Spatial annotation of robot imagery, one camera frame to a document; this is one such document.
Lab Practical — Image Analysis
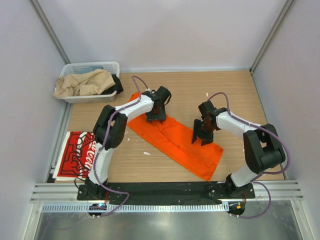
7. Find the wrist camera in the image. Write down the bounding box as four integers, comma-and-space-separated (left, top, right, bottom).
198, 100, 219, 120
154, 86, 172, 105

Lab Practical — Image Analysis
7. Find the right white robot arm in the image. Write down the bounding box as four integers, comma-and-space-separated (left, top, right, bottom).
191, 108, 286, 198

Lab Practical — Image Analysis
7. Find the light blue cloth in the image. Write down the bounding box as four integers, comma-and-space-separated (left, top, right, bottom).
74, 66, 104, 74

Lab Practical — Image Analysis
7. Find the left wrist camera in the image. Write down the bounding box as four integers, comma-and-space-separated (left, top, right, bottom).
154, 86, 172, 105

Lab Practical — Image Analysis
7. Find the white slotted cable duct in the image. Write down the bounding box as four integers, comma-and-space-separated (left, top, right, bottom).
41, 202, 229, 214

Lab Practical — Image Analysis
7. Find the black t shirt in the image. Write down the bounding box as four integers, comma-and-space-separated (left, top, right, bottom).
101, 74, 124, 95

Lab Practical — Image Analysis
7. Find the white plastic basket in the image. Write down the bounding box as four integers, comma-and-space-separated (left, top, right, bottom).
60, 61, 120, 104

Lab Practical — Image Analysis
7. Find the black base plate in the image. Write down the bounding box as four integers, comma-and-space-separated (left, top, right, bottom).
76, 181, 256, 206

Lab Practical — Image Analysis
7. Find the orange t shirt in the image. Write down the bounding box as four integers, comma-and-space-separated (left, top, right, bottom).
126, 91, 224, 183

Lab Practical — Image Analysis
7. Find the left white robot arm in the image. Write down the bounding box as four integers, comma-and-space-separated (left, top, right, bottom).
78, 88, 172, 200

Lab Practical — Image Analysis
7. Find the red coca cola t shirt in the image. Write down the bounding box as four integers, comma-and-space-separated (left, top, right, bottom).
52, 131, 96, 181

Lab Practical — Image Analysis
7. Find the beige t shirt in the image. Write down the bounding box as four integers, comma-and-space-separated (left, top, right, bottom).
53, 69, 116, 99

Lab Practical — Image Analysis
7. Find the aluminium frame rail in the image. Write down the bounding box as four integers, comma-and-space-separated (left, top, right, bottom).
30, 180, 304, 203

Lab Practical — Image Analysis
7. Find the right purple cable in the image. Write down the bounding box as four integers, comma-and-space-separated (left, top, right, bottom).
208, 92, 292, 220

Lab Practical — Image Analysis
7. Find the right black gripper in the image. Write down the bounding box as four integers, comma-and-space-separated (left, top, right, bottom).
192, 119, 216, 146

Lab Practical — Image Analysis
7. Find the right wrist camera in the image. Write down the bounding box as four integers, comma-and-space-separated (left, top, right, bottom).
198, 100, 219, 120

